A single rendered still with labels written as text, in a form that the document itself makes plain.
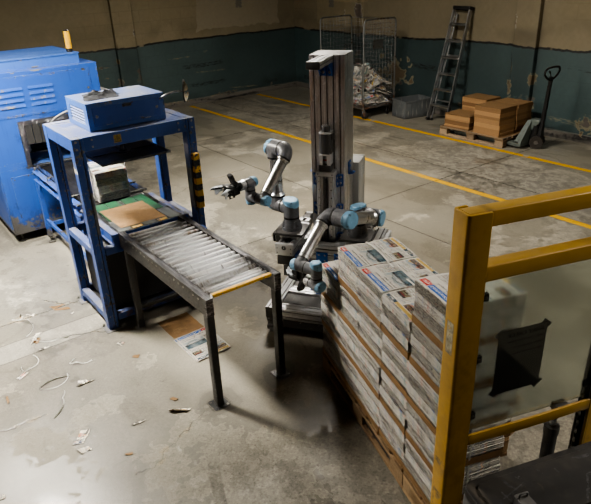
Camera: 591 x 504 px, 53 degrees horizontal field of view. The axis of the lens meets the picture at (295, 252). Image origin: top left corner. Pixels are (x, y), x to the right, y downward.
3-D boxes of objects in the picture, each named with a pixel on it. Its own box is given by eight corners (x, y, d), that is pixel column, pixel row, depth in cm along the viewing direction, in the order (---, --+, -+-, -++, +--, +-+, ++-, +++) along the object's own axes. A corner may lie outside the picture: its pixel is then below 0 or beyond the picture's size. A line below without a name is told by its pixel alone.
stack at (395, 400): (371, 355, 431) (373, 252, 395) (463, 470, 330) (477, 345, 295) (321, 367, 420) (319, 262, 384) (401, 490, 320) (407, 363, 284)
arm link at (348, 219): (370, 206, 419) (330, 207, 374) (389, 210, 410) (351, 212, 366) (367, 222, 421) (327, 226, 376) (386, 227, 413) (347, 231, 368)
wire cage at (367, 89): (394, 113, 1122) (397, 16, 1048) (362, 120, 1078) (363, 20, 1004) (351, 104, 1210) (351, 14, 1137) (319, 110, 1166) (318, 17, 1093)
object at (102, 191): (131, 195, 525) (127, 166, 514) (99, 203, 509) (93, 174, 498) (115, 184, 552) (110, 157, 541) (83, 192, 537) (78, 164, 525)
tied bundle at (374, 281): (416, 291, 346) (418, 255, 336) (443, 315, 321) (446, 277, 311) (356, 304, 335) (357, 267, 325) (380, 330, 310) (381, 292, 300)
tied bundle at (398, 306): (444, 316, 321) (447, 278, 311) (475, 345, 295) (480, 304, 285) (380, 330, 310) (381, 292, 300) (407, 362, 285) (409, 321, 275)
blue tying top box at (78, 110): (166, 118, 456) (163, 91, 447) (90, 132, 424) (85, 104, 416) (142, 109, 489) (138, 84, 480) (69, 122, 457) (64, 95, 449)
